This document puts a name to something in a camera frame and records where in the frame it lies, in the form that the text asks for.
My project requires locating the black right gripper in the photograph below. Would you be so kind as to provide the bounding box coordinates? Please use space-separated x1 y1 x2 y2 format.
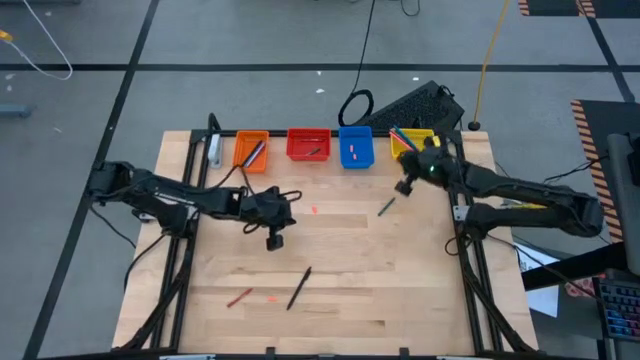
394 137 451 197

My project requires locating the yellow cable with black foot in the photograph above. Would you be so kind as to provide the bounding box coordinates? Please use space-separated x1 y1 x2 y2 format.
468 0 512 132

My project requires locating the grey-blue floor object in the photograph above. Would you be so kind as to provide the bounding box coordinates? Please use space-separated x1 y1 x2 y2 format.
0 103 32 119

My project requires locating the backlit computer keyboard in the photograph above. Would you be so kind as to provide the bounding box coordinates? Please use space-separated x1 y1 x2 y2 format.
597 278 640 344

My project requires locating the black mat with hazard stripes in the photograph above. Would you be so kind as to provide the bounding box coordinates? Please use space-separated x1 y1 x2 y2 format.
518 0 640 19
570 98 640 245

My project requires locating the black pen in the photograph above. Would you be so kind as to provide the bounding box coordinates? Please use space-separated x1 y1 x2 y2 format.
285 265 313 311

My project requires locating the black keyboard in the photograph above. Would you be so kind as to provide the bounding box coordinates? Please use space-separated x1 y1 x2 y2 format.
367 79 466 135

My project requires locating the orange plastic bin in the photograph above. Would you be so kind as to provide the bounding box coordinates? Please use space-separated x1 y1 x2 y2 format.
232 130 270 175

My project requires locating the black aluminium table frame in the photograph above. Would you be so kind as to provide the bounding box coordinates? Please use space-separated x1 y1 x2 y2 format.
112 112 541 360

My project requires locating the grey panel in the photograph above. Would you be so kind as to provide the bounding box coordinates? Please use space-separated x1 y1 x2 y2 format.
606 132 640 277

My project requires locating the white paper sheet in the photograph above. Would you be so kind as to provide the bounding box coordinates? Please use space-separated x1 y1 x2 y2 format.
519 243 560 319

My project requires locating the red plastic bin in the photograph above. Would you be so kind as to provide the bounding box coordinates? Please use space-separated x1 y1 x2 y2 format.
286 127 333 163

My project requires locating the white box on frame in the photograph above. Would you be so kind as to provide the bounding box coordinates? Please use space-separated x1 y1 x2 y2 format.
207 132 224 170

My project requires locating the yellow plastic bin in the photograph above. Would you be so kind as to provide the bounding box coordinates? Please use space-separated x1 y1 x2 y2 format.
388 127 436 161

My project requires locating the black hanging cable with coil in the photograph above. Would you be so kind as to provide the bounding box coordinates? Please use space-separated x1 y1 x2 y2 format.
338 0 377 128

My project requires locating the brown-red crayon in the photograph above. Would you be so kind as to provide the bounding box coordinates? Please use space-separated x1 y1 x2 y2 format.
226 287 254 309

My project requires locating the black desk beam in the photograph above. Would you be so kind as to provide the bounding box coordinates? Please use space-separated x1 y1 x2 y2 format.
519 242 630 292

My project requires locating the white cable with yellow plug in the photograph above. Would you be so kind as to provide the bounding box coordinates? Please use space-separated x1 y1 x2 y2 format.
0 0 75 82

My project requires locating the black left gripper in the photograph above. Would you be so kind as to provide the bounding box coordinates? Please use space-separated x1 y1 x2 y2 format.
242 186 297 252

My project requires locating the light purple pen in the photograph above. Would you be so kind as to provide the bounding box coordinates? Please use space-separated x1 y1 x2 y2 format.
247 142 267 168

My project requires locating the light blue pen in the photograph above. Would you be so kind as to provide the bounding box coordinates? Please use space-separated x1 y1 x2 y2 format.
245 143 266 168

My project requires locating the blue plastic bin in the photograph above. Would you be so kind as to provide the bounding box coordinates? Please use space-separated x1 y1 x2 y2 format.
338 125 376 170

